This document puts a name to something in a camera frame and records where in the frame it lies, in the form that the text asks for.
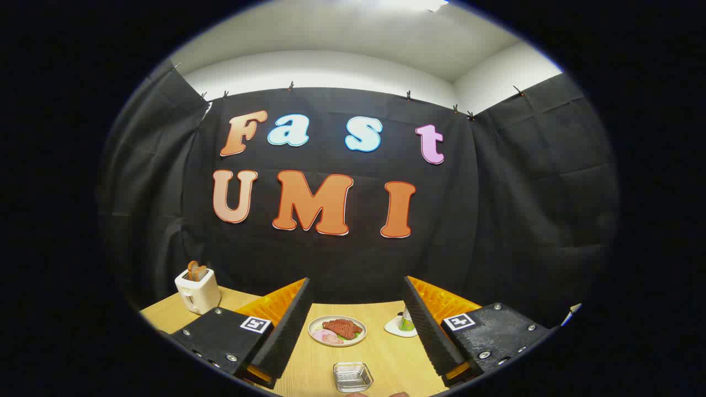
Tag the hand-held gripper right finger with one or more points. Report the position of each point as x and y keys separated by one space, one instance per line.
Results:
x=427 y=331

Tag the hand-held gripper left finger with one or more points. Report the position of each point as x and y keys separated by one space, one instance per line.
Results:
x=287 y=331

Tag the white oval food plate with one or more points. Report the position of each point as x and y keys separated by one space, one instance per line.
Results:
x=317 y=326

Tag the pale pink ham slice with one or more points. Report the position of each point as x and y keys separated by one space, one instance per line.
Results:
x=319 y=334

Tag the small white coaster dish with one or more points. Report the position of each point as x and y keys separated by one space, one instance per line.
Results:
x=394 y=327

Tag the reddish pink ham slice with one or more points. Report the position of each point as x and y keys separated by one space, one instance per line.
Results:
x=333 y=339

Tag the brown grilled steak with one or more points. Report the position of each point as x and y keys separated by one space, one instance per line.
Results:
x=342 y=327

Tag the green lettuce leaf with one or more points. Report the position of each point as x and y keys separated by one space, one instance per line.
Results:
x=357 y=333

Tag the black backdrop cloth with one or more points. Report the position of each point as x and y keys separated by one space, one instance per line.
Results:
x=331 y=259

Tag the white toaster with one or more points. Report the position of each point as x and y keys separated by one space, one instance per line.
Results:
x=198 y=293

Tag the brown toast slice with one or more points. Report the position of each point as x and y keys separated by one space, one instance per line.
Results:
x=192 y=270
x=202 y=272

